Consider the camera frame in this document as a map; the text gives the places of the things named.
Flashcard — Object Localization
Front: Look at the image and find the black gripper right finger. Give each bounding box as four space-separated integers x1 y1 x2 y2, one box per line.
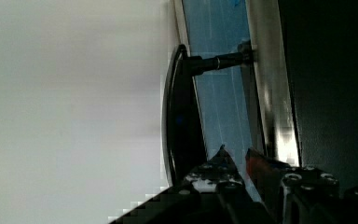
245 148 291 200

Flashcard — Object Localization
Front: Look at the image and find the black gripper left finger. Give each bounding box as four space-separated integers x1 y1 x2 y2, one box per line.
183 145 244 193

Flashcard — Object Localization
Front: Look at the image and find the black oven door handle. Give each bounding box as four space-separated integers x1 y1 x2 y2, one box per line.
161 42 254 185

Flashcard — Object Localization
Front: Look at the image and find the black toaster oven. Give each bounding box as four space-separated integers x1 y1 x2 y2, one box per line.
173 0 358 189

